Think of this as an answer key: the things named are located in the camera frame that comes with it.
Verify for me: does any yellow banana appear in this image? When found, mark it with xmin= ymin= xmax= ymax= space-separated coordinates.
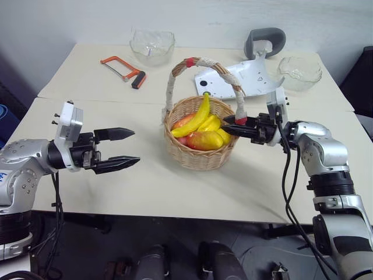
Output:
xmin=171 ymin=92 xmax=211 ymax=138

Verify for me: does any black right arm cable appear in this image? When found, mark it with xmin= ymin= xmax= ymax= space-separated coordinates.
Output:
xmin=273 ymin=110 xmax=340 ymax=277

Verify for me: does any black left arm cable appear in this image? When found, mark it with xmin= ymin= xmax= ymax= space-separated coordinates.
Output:
xmin=29 ymin=171 xmax=65 ymax=275

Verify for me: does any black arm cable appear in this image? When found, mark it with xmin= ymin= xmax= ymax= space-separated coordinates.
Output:
xmin=273 ymin=110 xmax=340 ymax=277
xmin=29 ymin=171 xmax=65 ymax=275

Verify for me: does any red and yellow mango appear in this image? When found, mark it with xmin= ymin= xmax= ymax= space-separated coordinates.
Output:
xmin=185 ymin=130 xmax=224 ymax=152

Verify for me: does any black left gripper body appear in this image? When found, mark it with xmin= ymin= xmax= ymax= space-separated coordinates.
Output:
xmin=69 ymin=131 xmax=101 ymax=172

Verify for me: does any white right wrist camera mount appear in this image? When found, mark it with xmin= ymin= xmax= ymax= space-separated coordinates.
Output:
xmin=265 ymin=87 xmax=290 ymax=146

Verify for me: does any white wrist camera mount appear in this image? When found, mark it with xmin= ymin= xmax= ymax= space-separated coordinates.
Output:
xmin=53 ymin=100 xmax=85 ymax=172
xmin=265 ymin=87 xmax=290 ymax=146

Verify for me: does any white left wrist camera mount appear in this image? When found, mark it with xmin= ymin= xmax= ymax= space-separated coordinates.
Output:
xmin=53 ymin=100 xmax=85 ymax=172

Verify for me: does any clear glass bowl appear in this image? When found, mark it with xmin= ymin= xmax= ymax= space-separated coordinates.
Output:
xmin=129 ymin=27 xmax=176 ymax=67
xmin=276 ymin=57 xmax=323 ymax=93

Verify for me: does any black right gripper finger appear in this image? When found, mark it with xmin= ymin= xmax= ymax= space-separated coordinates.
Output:
xmin=223 ymin=115 xmax=258 ymax=126
xmin=223 ymin=124 xmax=258 ymax=139

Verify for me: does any orange red peach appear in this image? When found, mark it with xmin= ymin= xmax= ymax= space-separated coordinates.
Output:
xmin=171 ymin=113 xmax=196 ymax=129

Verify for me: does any black table frame bar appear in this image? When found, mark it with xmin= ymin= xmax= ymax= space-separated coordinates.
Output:
xmin=31 ymin=210 xmax=317 ymax=234

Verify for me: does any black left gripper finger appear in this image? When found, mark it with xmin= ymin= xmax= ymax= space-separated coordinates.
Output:
xmin=93 ymin=156 xmax=142 ymax=175
xmin=93 ymin=127 xmax=136 ymax=144

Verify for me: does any yellow ridged fruit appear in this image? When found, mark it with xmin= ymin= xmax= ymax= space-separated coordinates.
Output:
xmin=198 ymin=114 xmax=221 ymax=132

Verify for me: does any small yellow fruit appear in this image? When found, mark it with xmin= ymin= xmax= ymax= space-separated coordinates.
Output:
xmin=217 ymin=127 xmax=233 ymax=145

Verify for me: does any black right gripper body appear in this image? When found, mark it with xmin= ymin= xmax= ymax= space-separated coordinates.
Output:
xmin=250 ymin=113 xmax=282 ymax=145

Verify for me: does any orange hacksaw with black handle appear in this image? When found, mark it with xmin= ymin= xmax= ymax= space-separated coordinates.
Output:
xmin=100 ymin=55 xmax=147 ymax=90

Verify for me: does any dark rounded shape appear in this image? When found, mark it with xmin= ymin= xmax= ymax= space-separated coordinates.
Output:
xmin=199 ymin=241 xmax=248 ymax=280
xmin=136 ymin=244 xmax=170 ymax=280

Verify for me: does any white panel with grey handle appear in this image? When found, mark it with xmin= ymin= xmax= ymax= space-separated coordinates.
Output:
xmin=194 ymin=27 xmax=287 ymax=100

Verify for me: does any wicker basket with handle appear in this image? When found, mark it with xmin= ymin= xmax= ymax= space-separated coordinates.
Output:
xmin=159 ymin=57 xmax=248 ymax=172

